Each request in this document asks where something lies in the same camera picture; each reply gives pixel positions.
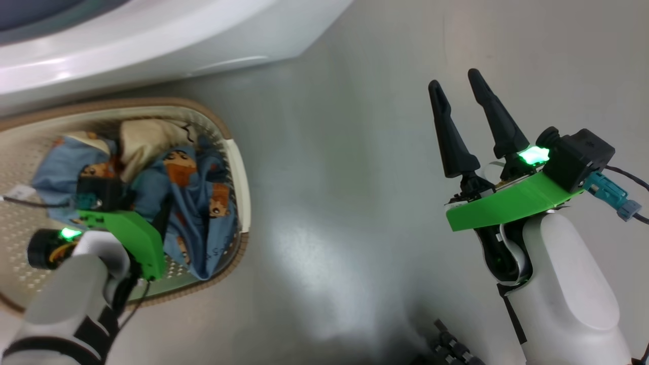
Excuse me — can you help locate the camera cable teal plug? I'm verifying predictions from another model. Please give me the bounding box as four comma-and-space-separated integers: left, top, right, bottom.
583, 165, 649, 226
0, 185, 99, 209

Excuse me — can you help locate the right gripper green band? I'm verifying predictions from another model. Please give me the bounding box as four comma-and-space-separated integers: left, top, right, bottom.
428, 68, 584, 284

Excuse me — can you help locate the grey rubber door gasket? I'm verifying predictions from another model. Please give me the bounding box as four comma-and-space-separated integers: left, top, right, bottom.
0, 0, 127, 45

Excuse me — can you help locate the left camera cable teal plug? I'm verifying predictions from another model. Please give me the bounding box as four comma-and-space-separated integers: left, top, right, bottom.
0, 185, 99, 209

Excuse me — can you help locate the cream cartoon print garment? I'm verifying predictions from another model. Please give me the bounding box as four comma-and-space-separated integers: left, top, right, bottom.
63, 119, 196, 183

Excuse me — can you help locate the cream basket with brown rim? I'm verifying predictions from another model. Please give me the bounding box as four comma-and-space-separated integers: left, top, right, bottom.
0, 97, 251, 315

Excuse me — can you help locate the right camera cable teal plug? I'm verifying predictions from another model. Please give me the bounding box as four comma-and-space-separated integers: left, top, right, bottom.
583, 165, 649, 226

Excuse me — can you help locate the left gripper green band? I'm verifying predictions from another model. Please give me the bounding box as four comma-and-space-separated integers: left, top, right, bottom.
76, 195, 173, 281

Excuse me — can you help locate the white front-load washing machine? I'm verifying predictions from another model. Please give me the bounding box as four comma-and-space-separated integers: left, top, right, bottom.
0, 0, 354, 110

